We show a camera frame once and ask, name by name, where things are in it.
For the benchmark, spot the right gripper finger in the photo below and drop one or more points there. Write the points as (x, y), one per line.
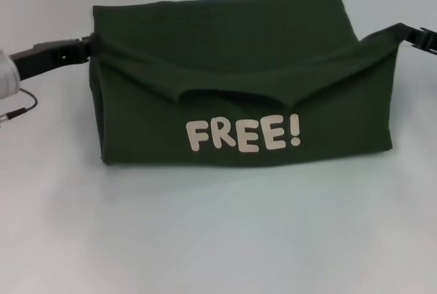
(423, 40)

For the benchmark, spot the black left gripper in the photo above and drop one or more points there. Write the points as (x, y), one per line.
(44, 57)

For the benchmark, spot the dark green shirt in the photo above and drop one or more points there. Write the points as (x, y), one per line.
(239, 69)

